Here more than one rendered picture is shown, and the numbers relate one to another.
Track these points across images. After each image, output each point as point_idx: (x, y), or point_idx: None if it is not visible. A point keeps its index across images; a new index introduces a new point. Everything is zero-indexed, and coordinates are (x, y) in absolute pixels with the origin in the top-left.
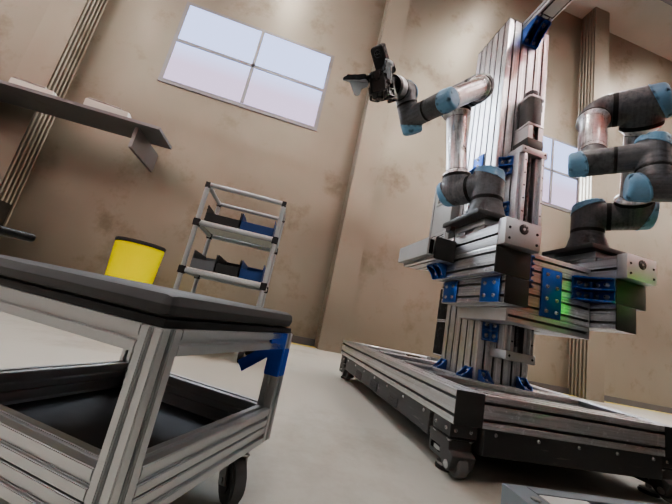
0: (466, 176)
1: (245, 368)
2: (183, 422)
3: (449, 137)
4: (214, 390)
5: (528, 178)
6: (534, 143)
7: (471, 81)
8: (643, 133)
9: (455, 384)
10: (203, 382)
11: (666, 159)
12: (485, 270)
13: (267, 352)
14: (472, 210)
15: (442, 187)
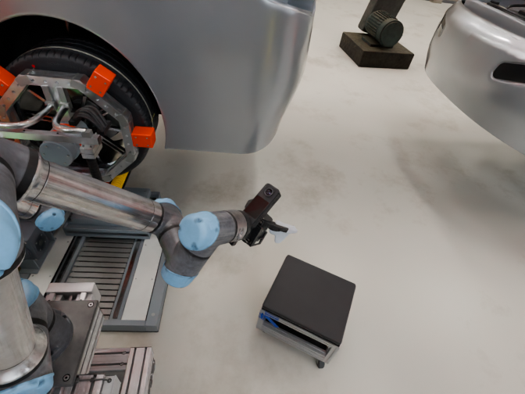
0: (33, 322)
1: (274, 326)
2: (286, 325)
3: (24, 299)
4: (282, 329)
5: None
6: None
7: (84, 174)
8: None
9: (133, 370)
10: (289, 338)
11: None
12: (101, 327)
13: (267, 318)
14: (94, 310)
15: (50, 368)
